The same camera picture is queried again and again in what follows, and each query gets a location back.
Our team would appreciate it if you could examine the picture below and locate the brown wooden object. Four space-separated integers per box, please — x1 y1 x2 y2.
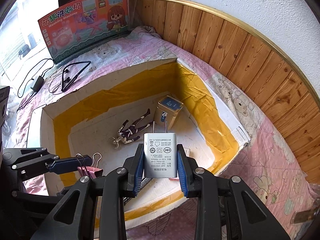
290 207 319 224

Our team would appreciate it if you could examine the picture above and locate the black action figure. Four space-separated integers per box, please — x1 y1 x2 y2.
110 108 152 149

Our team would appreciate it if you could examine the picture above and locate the wooden wall panelling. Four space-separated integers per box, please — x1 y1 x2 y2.
136 0 319 183

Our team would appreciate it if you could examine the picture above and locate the pink washing machine toy box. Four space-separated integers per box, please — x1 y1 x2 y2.
38 0 130 63

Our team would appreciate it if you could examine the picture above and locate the pink binder clip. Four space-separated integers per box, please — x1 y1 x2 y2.
75 152 103 179

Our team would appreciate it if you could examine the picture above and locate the gold tin box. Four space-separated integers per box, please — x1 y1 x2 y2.
153 95 183 129

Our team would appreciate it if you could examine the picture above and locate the white USB wall charger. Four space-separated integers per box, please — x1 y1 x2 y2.
144 121 177 178

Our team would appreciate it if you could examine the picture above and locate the white cardboard box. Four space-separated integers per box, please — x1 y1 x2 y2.
39 57 252 230

